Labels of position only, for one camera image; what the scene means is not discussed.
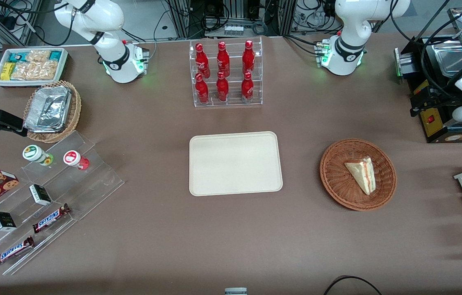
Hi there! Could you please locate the triangle sandwich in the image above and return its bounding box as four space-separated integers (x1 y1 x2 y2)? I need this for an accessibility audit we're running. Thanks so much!
344 157 376 195

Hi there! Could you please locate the silver metal tray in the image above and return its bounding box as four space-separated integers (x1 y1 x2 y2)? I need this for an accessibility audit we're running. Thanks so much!
434 43 462 80

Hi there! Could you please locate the aluminium foil tray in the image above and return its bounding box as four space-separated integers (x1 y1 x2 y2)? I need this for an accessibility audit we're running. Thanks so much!
24 85 72 133

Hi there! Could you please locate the light oval wicker basket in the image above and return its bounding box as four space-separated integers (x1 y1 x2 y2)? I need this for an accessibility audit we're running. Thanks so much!
23 80 82 143

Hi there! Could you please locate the round brown wicker basket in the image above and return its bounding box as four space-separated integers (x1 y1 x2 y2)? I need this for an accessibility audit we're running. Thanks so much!
319 138 397 211

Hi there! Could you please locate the cream rectangular tray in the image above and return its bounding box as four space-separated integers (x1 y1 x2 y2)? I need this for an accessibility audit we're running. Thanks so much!
189 131 283 197

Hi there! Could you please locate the black hot food display case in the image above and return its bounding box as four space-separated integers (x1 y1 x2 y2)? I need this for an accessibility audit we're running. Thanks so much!
393 6 462 144

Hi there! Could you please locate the green lid white cup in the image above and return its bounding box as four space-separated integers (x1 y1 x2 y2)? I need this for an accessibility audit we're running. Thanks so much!
22 145 54 166

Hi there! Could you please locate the yellow snack packet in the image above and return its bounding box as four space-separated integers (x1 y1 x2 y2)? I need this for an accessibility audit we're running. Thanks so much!
0 62 16 81

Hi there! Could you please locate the clear bag of fried snacks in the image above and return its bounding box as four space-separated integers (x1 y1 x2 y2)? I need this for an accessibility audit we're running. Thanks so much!
26 50 52 63
11 61 37 81
34 61 59 80

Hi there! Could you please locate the red lid white cup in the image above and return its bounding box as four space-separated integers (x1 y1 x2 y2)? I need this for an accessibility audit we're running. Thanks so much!
63 150 90 170

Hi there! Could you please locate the small black box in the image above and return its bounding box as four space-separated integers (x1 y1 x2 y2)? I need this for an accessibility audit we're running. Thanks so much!
0 211 17 232
29 184 52 206

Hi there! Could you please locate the brown Snickers bar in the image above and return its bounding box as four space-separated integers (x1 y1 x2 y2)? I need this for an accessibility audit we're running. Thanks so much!
32 204 71 234
0 236 35 267

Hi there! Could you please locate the clear acrylic stepped stand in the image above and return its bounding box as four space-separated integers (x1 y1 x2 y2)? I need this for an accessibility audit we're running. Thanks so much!
0 130 125 276

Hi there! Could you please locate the red cola bottle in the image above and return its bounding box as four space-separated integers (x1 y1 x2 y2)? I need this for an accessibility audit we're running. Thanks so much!
217 41 230 77
195 73 209 104
195 43 211 79
241 72 254 103
216 71 230 102
242 40 255 75

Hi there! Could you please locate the clear acrylic bottle rack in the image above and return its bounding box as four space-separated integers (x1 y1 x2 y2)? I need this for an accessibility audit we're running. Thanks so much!
189 36 263 108

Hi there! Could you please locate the aluminium frame rack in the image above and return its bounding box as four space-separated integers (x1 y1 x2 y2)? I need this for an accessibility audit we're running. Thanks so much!
0 0 43 52

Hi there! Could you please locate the black cable loop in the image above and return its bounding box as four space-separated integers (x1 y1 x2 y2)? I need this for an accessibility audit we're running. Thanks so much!
323 276 384 295

